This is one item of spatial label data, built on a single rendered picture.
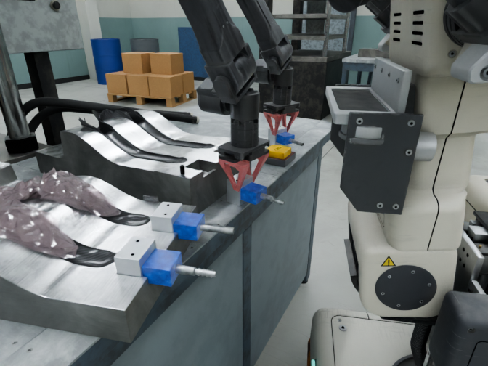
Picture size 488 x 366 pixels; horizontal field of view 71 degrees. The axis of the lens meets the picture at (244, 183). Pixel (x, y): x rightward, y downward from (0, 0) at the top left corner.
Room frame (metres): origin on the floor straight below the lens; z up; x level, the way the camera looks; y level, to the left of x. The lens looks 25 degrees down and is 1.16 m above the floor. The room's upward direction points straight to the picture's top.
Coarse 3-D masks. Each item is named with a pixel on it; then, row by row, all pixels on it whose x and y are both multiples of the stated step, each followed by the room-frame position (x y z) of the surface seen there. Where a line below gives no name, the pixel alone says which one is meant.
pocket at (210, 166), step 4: (196, 160) 0.70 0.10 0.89; (200, 160) 0.70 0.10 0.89; (204, 160) 0.70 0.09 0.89; (192, 164) 0.68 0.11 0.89; (196, 164) 0.69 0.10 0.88; (200, 164) 0.70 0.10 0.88; (204, 164) 0.70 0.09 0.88; (208, 164) 0.69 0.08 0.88; (212, 164) 0.69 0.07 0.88; (192, 168) 0.68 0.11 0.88; (196, 168) 0.69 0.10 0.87; (200, 168) 0.70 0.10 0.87; (204, 168) 0.70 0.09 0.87; (208, 168) 0.69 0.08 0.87; (212, 168) 0.69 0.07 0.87; (204, 172) 0.69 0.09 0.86; (208, 172) 0.66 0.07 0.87
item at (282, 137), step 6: (282, 126) 1.09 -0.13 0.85; (270, 132) 1.07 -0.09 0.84; (282, 132) 1.07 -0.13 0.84; (270, 138) 1.07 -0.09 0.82; (276, 138) 1.05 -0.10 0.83; (282, 138) 1.03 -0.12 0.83; (288, 138) 1.03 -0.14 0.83; (294, 138) 1.05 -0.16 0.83; (270, 144) 1.07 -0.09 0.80; (276, 144) 1.05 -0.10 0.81; (282, 144) 1.03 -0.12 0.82; (288, 144) 1.03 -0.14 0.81; (300, 144) 0.99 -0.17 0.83
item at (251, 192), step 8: (248, 176) 0.69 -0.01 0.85; (248, 184) 0.67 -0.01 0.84; (256, 184) 0.67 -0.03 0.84; (232, 192) 0.66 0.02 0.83; (240, 192) 0.66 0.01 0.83; (248, 192) 0.64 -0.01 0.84; (256, 192) 0.64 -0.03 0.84; (264, 192) 0.66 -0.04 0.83; (232, 200) 0.66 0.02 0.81; (240, 200) 0.66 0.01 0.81; (248, 200) 0.64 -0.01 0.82; (256, 200) 0.63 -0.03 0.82; (272, 200) 0.63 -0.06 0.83; (280, 200) 0.62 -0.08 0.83
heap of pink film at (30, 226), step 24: (0, 192) 0.53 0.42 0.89; (24, 192) 0.52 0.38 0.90; (48, 192) 0.51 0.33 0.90; (72, 192) 0.51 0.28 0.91; (96, 192) 0.53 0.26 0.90; (0, 216) 0.41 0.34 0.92; (24, 216) 0.42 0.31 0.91; (48, 216) 0.43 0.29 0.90; (24, 240) 0.39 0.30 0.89; (48, 240) 0.40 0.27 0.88; (72, 240) 0.42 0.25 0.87
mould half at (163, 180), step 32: (128, 128) 0.84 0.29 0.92; (160, 128) 0.90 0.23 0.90; (64, 160) 0.78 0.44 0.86; (96, 160) 0.72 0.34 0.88; (128, 160) 0.71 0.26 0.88; (192, 160) 0.69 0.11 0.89; (128, 192) 0.68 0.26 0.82; (160, 192) 0.64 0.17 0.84; (192, 192) 0.60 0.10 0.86; (224, 192) 0.71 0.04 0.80
